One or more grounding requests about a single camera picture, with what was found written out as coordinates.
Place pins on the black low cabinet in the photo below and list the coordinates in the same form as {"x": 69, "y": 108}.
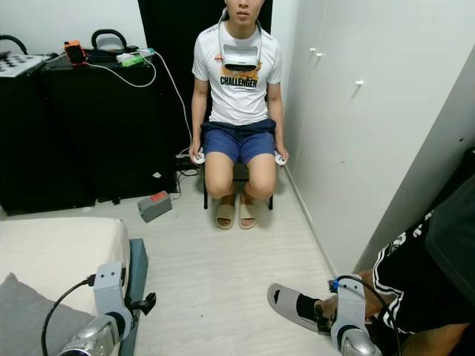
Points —
{"x": 89, "y": 133}

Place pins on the white wardrobe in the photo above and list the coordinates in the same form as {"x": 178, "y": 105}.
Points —
{"x": 364, "y": 148}

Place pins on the white headset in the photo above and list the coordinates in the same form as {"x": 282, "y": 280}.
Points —
{"x": 241, "y": 58}

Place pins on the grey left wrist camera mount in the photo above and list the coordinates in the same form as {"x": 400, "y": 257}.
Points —
{"x": 111, "y": 289}

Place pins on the black tall cabinet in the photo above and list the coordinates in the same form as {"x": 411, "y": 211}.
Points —
{"x": 171, "y": 30}

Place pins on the black floor power strip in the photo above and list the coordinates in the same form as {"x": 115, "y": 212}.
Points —
{"x": 185, "y": 163}

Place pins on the orange handheld device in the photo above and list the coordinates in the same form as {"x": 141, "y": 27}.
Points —
{"x": 75, "y": 53}

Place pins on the grey door panel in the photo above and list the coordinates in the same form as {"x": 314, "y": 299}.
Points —
{"x": 438, "y": 148}

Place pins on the seated person in white shirt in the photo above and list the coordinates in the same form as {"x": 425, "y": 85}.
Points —
{"x": 239, "y": 96}

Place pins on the grey square pillow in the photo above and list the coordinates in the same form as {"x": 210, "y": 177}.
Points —
{"x": 30, "y": 319}

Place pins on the beige bed mattress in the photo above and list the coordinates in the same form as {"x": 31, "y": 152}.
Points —
{"x": 59, "y": 252}

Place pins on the white dotted board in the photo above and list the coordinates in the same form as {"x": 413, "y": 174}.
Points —
{"x": 18, "y": 64}

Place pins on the grey box red label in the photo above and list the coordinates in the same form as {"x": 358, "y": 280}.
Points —
{"x": 154, "y": 208}

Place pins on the black chair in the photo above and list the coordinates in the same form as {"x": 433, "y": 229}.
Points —
{"x": 205, "y": 194}

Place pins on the white handheld controller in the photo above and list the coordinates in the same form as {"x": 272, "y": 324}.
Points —
{"x": 280, "y": 158}
{"x": 199, "y": 156}

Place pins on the grey slipper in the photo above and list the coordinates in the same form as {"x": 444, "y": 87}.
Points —
{"x": 286, "y": 300}

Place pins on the white green power strip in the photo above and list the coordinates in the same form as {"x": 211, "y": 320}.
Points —
{"x": 133, "y": 58}

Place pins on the standing person in black shorts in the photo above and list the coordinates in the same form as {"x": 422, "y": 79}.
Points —
{"x": 415, "y": 282}

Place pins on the beige sandal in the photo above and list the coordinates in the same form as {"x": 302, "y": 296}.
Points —
{"x": 225, "y": 216}
{"x": 248, "y": 216}

